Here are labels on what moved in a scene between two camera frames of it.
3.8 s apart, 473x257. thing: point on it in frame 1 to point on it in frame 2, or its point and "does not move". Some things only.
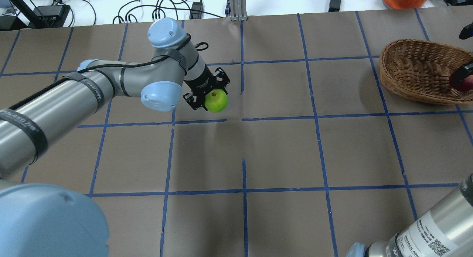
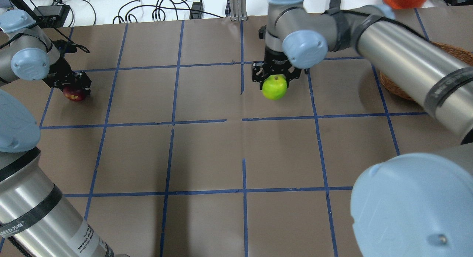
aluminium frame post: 238,6 does not move
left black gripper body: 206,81 to 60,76
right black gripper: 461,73 to 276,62
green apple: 216,100 to 274,86
